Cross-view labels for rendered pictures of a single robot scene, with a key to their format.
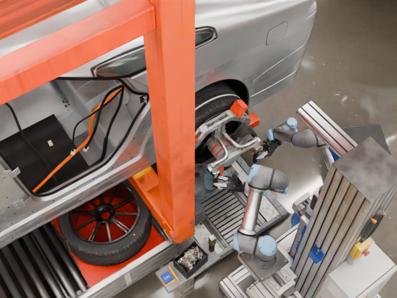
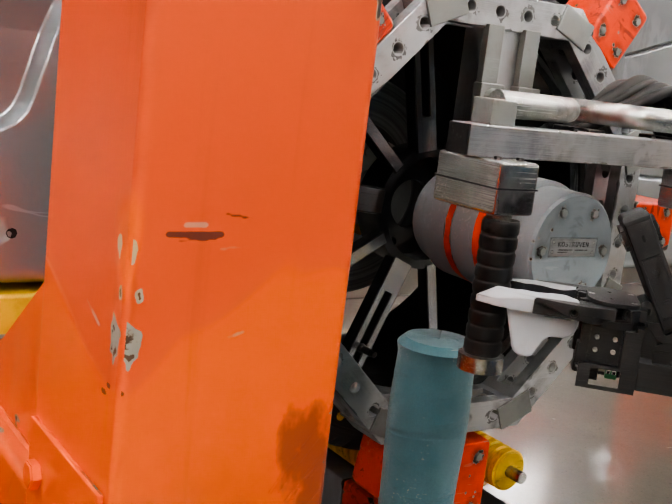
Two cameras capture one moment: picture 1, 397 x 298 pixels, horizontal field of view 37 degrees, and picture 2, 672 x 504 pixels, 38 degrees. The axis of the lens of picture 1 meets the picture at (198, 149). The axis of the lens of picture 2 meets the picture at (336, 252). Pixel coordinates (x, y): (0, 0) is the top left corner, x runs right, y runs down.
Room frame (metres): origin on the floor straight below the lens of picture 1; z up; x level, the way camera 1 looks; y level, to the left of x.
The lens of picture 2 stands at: (1.02, 0.02, 1.01)
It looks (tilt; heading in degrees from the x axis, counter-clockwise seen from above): 11 degrees down; 0
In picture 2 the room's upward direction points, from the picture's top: 7 degrees clockwise
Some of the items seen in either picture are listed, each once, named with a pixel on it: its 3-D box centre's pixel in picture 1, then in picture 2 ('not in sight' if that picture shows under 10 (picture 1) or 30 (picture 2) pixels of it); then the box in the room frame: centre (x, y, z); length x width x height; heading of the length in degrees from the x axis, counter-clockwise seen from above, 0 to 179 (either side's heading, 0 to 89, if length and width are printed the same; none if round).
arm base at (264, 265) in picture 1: (264, 255); not in sight; (1.38, -0.42, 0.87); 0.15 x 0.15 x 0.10
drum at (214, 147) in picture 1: (221, 149); (507, 231); (2.15, -0.16, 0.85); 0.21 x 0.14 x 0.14; 35
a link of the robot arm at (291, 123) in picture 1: (289, 126); not in sight; (2.28, -0.62, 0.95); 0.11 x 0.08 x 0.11; 118
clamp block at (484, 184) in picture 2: (213, 170); (485, 180); (1.94, -0.10, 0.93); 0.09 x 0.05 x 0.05; 35
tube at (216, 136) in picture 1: (215, 148); (497, 70); (2.05, -0.11, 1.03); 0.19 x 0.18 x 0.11; 35
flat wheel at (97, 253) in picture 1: (106, 218); not in sight; (1.84, 0.67, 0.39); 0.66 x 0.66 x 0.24
